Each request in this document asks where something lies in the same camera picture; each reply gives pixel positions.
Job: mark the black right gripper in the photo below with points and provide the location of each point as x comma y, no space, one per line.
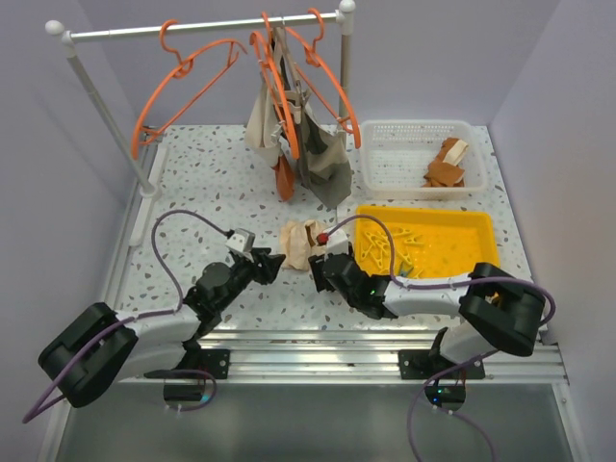
320,281

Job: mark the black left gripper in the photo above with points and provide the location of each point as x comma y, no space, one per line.
269,264

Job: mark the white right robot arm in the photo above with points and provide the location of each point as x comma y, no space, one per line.
498,312

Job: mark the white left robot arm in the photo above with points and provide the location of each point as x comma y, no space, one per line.
103,346

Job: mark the orange hanging underwear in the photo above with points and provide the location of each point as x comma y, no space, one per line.
284,178

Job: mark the grey hanging underwear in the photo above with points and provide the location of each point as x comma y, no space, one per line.
323,165

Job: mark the brown and cream underwear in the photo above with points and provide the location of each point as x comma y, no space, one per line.
445,171

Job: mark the orange hanger with clothes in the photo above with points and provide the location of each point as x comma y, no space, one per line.
272,77

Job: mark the beige hanging underwear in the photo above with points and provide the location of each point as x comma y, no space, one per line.
263,130

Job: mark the wooden clip hanger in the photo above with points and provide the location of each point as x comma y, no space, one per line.
289,69

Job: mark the pile of cream clothespins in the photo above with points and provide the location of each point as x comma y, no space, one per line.
374,250

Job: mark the teal clothespin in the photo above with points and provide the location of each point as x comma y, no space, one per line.
405,270

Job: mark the yellow plastic tray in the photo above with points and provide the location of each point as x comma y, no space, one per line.
455,241

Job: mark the white plastic basket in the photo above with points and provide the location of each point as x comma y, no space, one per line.
395,154

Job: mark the white metal clothes rack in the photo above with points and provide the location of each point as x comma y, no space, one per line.
148,183

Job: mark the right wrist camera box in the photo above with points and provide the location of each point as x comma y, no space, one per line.
335,242

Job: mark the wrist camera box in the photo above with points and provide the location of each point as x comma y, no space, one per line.
335,242
240,241

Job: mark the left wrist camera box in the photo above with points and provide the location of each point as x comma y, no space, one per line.
240,241

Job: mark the aluminium rail frame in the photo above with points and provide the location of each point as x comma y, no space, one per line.
285,332

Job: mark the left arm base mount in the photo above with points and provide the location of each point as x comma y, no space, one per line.
192,381

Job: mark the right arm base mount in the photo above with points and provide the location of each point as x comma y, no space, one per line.
444,390

